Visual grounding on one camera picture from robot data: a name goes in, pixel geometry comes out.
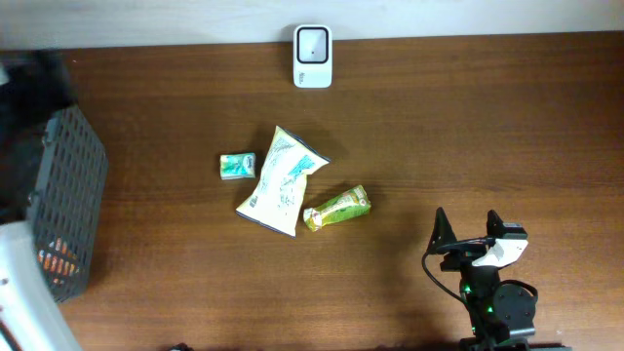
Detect Kleenex tissue pack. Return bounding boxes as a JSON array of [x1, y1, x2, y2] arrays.
[[219, 153, 255, 180]]

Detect grey plastic basket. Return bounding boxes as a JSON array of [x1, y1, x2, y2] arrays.
[[0, 51, 109, 304]]

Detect green tea carton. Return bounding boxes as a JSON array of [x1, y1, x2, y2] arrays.
[[302, 185, 371, 231]]

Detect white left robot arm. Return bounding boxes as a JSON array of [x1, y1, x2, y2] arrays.
[[1, 221, 82, 351]]

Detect white barcode scanner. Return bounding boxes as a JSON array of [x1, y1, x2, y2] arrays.
[[292, 24, 333, 89]]

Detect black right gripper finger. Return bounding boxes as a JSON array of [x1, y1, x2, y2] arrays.
[[487, 210, 505, 239], [426, 207, 457, 254]]

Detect cream snack bag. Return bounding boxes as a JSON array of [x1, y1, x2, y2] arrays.
[[236, 126, 331, 238]]

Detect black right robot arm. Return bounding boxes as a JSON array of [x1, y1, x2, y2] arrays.
[[421, 208, 566, 351]]

